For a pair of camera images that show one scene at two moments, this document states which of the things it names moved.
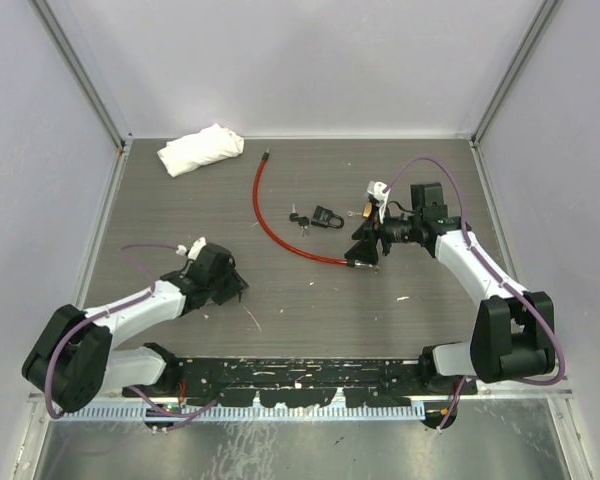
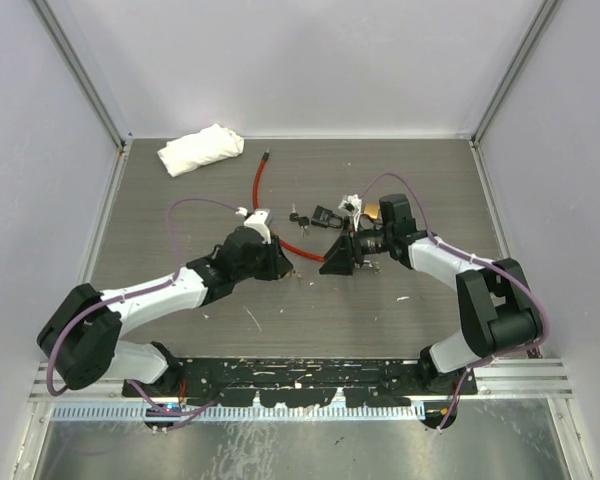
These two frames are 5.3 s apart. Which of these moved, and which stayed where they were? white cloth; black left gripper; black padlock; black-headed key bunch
Moved: black left gripper
Stayed: black-headed key bunch; black padlock; white cloth
